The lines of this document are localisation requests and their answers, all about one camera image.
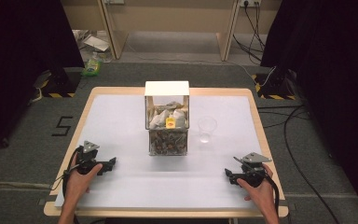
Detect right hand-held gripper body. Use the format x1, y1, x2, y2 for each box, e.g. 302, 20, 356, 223
232, 151, 273, 189

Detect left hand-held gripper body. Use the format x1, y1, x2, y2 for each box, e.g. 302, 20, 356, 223
74, 140, 107, 175

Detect person's left hand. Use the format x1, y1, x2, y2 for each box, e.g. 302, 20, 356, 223
63, 162, 103, 204

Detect person's right hand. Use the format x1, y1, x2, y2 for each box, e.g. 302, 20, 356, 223
236, 163, 277, 216

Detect white table mat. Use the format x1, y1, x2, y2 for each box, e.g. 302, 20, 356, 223
54, 93, 281, 210

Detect wooden table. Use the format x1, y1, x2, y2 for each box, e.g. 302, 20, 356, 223
43, 86, 290, 218

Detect clear plastic cup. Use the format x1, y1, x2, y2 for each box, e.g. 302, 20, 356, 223
197, 115, 218, 144

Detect clear box with white lid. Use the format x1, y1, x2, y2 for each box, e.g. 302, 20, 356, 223
144, 80, 191, 157

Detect pile of white tea bags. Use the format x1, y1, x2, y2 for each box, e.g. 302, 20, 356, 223
148, 101, 188, 130

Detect black base with hazard stripes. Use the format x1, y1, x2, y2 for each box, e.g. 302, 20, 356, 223
251, 72, 298, 102
33, 66, 82, 99

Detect green plastic bottle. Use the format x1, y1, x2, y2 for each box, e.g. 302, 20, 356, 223
80, 51, 103, 78

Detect crumpled papers and plastic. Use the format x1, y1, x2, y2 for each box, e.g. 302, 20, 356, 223
72, 29, 114, 63

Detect black curtain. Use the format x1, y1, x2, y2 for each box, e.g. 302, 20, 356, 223
0, 0, 86, 159
260, 0, 358, 218

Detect light wooden desk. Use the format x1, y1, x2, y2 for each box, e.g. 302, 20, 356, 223
60, 0, 283, 63

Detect right hand-held gripper cable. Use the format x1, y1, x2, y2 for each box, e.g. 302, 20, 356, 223
259, 167, 282, 216

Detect hand-held gripper cable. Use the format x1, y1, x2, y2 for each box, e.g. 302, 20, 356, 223
49, 145, 85, 224
259, 167, 282, 216

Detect left hand-held gripper cable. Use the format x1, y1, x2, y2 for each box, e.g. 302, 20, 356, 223
49, 145, 85, 224

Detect black floor cables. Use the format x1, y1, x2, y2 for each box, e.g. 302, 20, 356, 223
256, 104, 343, 224

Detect thin white floor cable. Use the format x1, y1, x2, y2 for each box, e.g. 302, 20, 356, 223
126, 42, 277, 89

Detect black cables from socket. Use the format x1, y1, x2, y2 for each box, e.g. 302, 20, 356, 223
232, 1, 267, 64

